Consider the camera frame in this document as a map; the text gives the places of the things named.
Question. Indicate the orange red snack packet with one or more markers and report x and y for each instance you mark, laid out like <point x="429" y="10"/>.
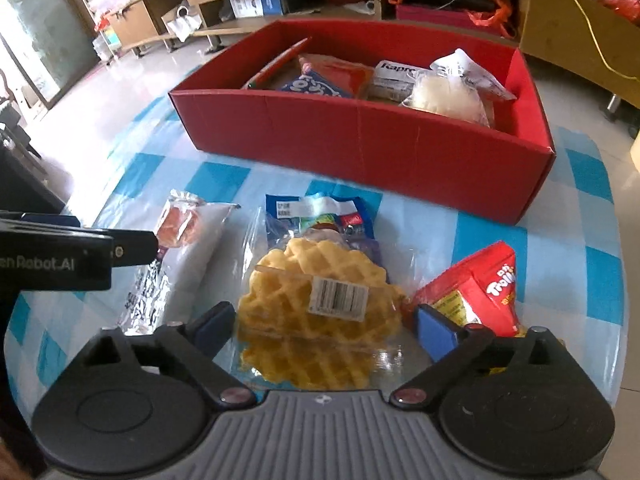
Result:
<point x="345" y="75"/>

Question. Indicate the white printed snack packet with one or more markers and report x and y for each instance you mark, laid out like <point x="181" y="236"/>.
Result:
<point x="395" y="77"/>

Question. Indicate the red cardboard box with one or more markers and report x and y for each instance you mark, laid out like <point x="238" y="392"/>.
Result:
<point x="350" y="150"/>

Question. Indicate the blue white carton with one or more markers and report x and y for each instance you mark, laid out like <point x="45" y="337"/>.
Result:
<point x="255" y="4"/>

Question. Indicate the wooden television stand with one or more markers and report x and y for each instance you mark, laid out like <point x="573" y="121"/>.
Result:
<point x="555" y="25"/>

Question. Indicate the red flat box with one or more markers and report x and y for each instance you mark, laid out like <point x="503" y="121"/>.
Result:
<point x="425" y="12"/>

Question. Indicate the clear bun packet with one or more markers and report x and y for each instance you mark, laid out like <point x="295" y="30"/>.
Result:
<point x="445" y="95"/>

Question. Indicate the glass sliding door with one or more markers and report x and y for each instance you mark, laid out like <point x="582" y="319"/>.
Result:
<point x="45" y="25"/>

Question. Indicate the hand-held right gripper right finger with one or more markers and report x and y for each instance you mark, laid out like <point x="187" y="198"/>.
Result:
<point x="435" y="332"/>

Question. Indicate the red gummy packet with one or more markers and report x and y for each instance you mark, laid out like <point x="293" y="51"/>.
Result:
<point x="480" y="285"/>

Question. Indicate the white paper bag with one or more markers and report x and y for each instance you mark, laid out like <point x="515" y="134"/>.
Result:
<point x="184" y="25"/>

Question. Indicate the red plastic bag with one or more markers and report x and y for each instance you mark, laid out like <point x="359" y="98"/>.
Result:
<point x="622" y="7"/>

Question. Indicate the white packet with pink picture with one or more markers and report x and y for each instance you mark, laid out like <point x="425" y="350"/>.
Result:
<point x="190" y="245"/>

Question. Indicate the long red green packet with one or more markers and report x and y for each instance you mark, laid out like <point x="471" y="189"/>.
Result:
<point x="280" y="62"/>

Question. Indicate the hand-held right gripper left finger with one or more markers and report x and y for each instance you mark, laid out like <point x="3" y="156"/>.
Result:
<point x="215" y="327"/>

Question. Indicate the blue white checkered tablecloth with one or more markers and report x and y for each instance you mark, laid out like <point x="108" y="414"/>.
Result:
<point x="590" y="260"/>

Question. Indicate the clear waffle packet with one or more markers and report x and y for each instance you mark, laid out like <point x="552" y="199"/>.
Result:
<point x="310" y="310"/>

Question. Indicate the dark chair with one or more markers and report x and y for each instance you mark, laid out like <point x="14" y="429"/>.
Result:
<point x="17" y="120"/>

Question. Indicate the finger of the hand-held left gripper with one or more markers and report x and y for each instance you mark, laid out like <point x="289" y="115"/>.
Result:
<point x="135" y="247"/>
<point x="50" y="220"/>

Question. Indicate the blue snack packet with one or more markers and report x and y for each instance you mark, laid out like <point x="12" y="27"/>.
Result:
<point x="315" y="87"/>

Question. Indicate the plastic storage drawers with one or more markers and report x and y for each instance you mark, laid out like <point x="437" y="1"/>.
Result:
<point x="111" y="40"/>

